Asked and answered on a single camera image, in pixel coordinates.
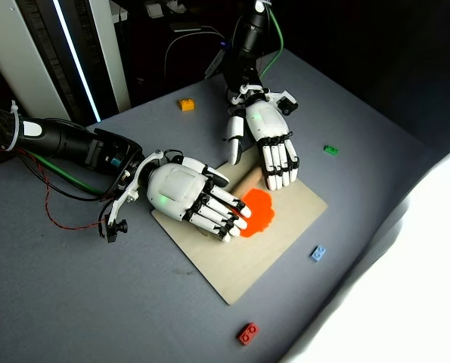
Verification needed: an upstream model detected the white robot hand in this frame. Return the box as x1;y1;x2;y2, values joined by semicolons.
223;98;301;192
145;156;253;244

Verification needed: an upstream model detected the wooden rolling pin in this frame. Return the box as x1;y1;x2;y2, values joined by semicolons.
230;166;265;201

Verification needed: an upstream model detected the orange modelling clay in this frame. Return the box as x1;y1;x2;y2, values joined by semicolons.
239;188;277;239

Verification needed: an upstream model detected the light wooden board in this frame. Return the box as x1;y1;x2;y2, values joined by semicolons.
151;145;329;306

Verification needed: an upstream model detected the grey table cloth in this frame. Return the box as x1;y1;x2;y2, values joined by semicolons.
0;48;450;363

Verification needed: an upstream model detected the red toy brick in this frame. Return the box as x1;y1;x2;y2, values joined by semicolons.
237;321;260;347

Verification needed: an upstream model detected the white pillar with light strip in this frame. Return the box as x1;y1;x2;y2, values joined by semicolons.
0;0;131;132

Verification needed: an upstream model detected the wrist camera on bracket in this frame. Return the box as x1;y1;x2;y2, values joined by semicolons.
230;85;299;116
98;150;165;244

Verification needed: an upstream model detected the grey cable plug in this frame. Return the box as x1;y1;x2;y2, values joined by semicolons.
203;48;225;79

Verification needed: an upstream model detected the green cable of arm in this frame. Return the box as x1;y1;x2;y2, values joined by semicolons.
23;150;104;196
260;7;285;80

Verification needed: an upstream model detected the red and black twisted wire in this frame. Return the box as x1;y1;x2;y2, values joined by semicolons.
0;149;108;231

